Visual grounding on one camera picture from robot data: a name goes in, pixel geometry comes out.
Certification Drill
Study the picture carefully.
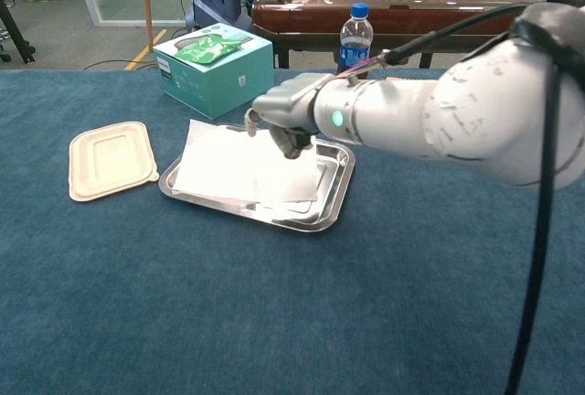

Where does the blue felt table mat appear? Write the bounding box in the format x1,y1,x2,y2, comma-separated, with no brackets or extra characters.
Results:
0,68,585,395

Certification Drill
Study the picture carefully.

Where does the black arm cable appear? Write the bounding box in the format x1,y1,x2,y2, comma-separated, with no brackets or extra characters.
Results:
351,1,585,395

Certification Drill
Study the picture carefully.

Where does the white paper sheet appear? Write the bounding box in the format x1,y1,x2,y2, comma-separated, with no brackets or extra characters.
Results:
172,119,320,203

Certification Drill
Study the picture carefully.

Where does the brown mahjong table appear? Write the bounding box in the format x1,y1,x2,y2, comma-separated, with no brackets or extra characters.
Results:
250,0,549,69

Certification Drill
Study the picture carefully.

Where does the wooden pole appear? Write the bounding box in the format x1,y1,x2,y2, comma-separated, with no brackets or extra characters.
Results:
139,0,154,52

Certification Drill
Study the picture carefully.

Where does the black chair leg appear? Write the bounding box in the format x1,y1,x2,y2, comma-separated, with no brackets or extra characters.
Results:
0,0,37,65

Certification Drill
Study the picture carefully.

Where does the cola bottle blue cap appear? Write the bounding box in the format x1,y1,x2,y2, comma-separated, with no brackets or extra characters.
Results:
336,2,372,80

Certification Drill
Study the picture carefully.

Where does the green snack packet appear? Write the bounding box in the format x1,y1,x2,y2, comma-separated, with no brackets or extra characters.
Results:
173,34,241,65

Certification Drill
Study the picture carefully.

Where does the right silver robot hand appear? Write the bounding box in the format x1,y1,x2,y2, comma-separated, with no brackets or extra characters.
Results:
245,72,337,160

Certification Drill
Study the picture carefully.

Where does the cream plastic container lid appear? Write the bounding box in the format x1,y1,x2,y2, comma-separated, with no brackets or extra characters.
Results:
68,121,160,203

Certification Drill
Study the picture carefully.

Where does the stainless steel tray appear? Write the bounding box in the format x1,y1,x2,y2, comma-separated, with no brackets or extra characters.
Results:
158,123,356,234

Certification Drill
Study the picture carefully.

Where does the teal cardboard box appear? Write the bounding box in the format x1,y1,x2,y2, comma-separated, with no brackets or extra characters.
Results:
153,22,275,121

